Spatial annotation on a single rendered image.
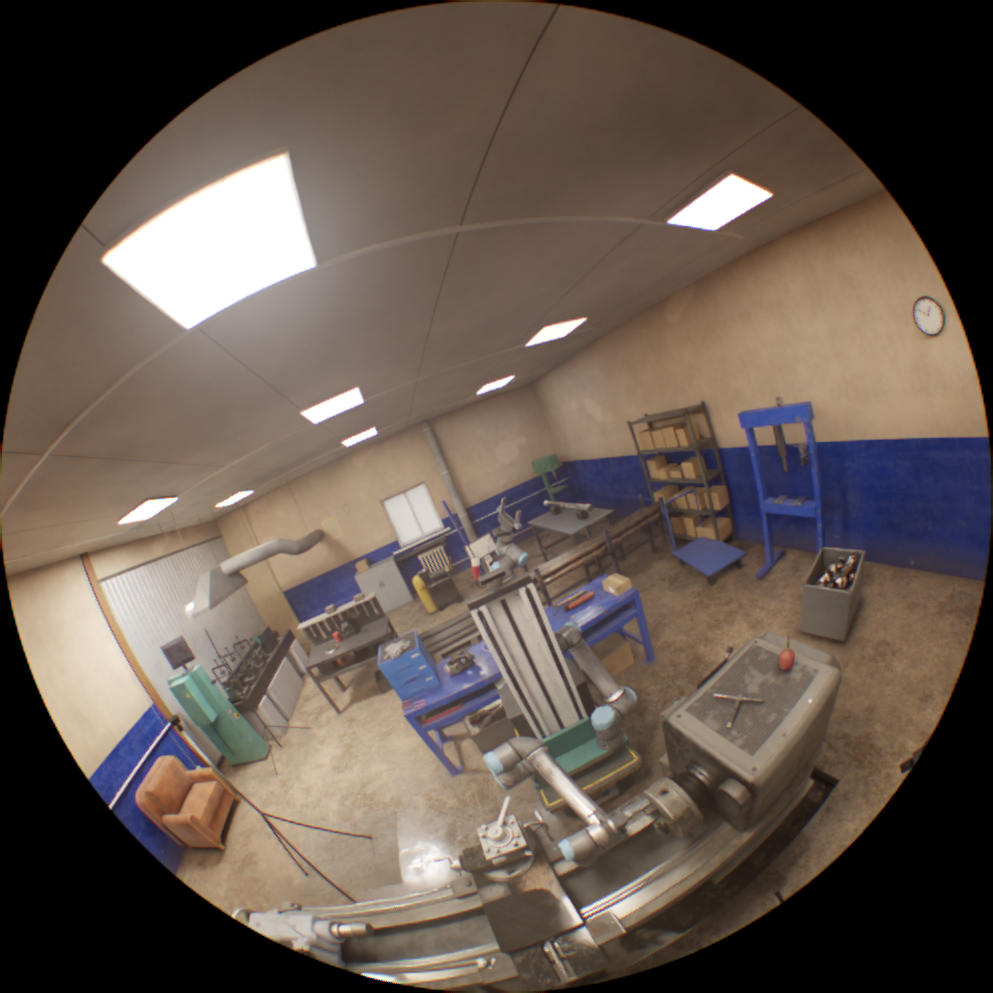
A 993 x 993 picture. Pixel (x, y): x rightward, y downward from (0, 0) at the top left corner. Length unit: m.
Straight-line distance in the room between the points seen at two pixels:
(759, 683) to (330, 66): 2.17
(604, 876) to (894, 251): 4.42
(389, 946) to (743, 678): 1.97
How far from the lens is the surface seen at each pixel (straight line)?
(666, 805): 1.35
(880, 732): 3.03
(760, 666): 1.52
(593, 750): 2.43
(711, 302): 4.42
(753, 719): 1.35
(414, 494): 7.86
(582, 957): 1.61
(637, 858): 1.80
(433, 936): 2.01
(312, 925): 1.83
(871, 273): 3.77
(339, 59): 1.03
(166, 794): 4.76
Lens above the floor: 2.45
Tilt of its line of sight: 9 degrees down
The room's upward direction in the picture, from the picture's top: 22 degrees counter-clockwise
